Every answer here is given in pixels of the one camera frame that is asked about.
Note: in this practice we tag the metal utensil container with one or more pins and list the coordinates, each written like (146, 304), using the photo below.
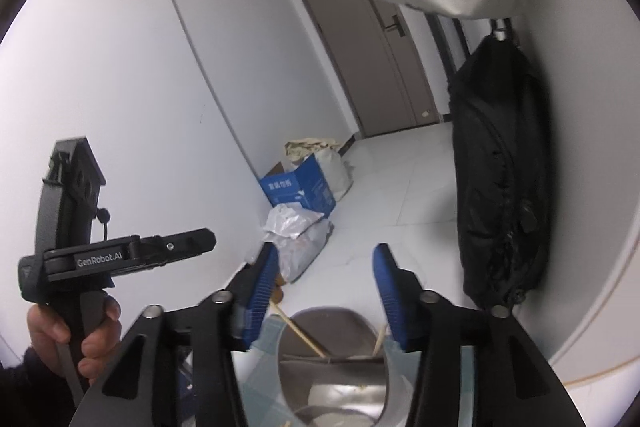
(340, 387)

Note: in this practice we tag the silver plastic bag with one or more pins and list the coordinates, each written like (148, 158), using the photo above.
(297, 237)

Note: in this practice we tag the wooden chopstick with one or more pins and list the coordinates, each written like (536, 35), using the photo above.
(300, 331)
(381, 339)

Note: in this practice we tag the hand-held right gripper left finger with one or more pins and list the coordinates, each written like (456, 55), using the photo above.
(261, 283)

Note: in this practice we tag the brown door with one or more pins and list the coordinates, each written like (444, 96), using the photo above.
(360, 72)

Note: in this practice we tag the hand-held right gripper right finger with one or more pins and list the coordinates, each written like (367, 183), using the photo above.
(392, 297)

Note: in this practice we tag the beige cloth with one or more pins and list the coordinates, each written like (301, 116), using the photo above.
(310, 147)

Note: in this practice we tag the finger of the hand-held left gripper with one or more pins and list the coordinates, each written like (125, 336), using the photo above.
(180, 246)

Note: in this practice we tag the black backpack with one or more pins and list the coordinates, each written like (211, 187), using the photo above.
(500, 167)

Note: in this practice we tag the blue cardboard box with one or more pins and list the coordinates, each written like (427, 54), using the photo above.
(300, 189)

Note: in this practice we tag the white sack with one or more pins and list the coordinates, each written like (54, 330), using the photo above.
(334, 174)

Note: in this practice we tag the person's left hand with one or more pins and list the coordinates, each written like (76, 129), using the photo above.
(47, 324)

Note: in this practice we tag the blue checkered tablecloth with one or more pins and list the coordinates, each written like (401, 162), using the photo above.
(260, 387)

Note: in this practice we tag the person's left forearm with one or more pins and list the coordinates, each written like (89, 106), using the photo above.
(27, 392)

